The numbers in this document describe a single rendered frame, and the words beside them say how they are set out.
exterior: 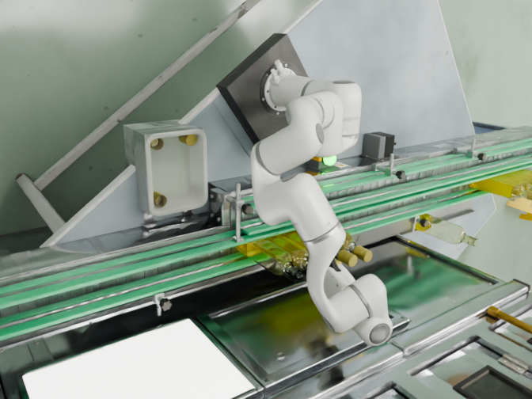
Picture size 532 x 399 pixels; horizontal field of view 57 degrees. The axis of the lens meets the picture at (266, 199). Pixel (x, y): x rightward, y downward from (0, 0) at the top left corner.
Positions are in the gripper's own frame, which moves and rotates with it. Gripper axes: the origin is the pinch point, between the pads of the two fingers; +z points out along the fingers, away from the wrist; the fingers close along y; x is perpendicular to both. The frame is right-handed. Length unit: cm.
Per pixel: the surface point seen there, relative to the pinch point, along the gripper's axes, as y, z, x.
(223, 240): 3.8, 18.4, 21.0
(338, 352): -12.0, -17.5, 2.9
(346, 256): 1.4, 3.5, -9.5
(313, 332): -12.6, -7.6, 4.8
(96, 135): 20, 86, 51
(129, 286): -3.7, 13.1, 47.3
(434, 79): 42, 63, -78
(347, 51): 53, 50, -31
